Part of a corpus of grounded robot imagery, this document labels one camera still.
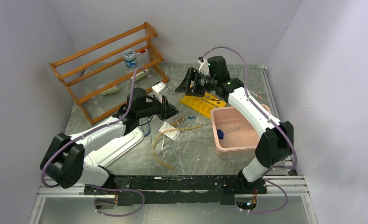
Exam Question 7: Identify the tan rubber tubing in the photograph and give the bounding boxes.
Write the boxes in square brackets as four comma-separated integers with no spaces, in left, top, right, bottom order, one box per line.
[153,124,203,170]

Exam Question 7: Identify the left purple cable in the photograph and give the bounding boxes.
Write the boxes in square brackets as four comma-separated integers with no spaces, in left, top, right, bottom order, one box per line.
[40,67,157,188]

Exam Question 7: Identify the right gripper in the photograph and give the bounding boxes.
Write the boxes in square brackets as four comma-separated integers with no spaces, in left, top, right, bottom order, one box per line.
[175,67,217,97]

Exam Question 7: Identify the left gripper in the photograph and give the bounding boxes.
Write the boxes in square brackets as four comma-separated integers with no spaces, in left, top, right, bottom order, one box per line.
[137,93,179,121]

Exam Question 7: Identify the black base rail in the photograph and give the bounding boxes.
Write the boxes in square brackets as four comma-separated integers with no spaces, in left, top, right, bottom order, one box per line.
[83,175,267,206]

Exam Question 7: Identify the orange wooden shelf rack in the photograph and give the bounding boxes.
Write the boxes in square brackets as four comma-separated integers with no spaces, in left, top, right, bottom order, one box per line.
[49,22,169,125]

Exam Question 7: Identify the blue safety goggles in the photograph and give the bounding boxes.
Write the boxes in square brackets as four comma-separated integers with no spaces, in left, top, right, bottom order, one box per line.
[139,118,151,137]

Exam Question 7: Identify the white metal tray lid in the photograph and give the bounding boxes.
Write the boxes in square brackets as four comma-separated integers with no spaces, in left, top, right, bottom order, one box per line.
[84,123,144,167]

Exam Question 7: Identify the yellow test tube rack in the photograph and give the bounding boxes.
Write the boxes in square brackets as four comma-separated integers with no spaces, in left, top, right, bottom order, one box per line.
[180,92,227,118]

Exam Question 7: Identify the white eraser block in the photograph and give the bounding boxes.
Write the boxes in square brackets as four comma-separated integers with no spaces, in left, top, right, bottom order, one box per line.
[133,69,149,81]

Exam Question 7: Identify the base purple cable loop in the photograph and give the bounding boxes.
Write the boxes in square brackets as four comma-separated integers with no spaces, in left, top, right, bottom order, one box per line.
[93,189,147,217]

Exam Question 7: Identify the pink plastic bin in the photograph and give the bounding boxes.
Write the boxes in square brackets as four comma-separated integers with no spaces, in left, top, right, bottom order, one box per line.
[210,106,260,156]

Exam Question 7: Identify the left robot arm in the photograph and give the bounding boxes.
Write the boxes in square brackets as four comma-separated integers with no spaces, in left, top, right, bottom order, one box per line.
[40,82,178,194]

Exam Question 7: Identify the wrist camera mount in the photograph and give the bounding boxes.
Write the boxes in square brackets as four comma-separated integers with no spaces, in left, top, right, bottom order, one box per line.
[152,82,166,103]
[198,56,209,76]

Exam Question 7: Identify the blue white jar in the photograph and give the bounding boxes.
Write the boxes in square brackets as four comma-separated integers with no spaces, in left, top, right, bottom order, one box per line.
[123,49,138,68]

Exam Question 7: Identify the blue capped test tube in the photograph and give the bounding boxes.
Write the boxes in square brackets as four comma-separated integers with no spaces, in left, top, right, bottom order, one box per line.
[188,116,203,124]

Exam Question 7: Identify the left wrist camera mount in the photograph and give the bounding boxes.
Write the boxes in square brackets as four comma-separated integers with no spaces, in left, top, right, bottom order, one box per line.
[152,82,166,103]

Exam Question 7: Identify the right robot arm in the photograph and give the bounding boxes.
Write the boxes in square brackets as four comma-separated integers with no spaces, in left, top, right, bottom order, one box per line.
[175,56,294,193]

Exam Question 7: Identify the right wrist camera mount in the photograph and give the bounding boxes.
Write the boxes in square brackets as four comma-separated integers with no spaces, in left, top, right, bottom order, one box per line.
[198,56,209,76]

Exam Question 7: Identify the white plastic packet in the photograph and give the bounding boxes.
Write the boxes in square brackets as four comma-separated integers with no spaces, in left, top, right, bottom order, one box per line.
[159,122,181,141]

